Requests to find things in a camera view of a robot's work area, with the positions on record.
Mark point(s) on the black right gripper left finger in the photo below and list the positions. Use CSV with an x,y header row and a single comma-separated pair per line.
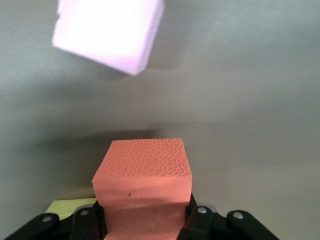
x,y
87,222

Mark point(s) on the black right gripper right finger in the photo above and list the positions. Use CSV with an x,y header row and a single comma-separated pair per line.
x,y
200,222

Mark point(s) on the yellow foam cube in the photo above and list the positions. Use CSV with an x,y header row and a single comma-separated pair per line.
x,y
65,207

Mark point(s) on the orange foam cube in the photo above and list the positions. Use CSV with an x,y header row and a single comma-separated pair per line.
x,y
142,170

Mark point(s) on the pink foam cube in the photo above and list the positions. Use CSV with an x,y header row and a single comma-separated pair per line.
x,y
107,32

